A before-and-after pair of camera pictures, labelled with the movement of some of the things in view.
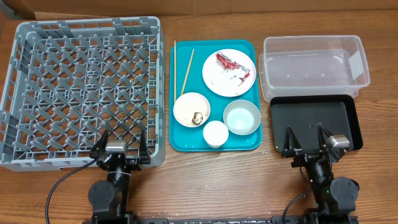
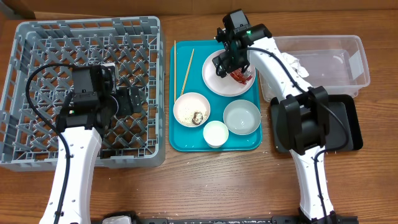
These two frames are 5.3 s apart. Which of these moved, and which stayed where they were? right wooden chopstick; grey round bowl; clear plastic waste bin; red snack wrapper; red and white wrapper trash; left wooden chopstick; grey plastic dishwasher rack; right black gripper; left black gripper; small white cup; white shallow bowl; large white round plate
Moved: red and white wrapper trash; right black gripper; red snack wrapper; left black gripper
Stayed: large white round plate; white shallow bowl; left wooden chopstick; grey plastic dishwasher rack; small white cup; grey round bowl; right wooden chopstick; clear plastic waste bin
